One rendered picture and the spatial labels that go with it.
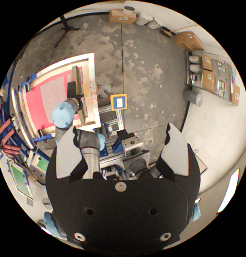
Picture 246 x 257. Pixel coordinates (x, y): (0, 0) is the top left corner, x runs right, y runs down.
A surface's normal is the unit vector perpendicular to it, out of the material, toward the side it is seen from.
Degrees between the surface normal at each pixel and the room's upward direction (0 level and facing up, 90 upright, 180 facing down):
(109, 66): 0
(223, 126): 90
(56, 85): 0
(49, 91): 0
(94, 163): 69
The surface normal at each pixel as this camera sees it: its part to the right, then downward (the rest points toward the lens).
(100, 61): 0.31, 0.51
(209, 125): -0.95, 0.18
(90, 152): 0.42, -0.60
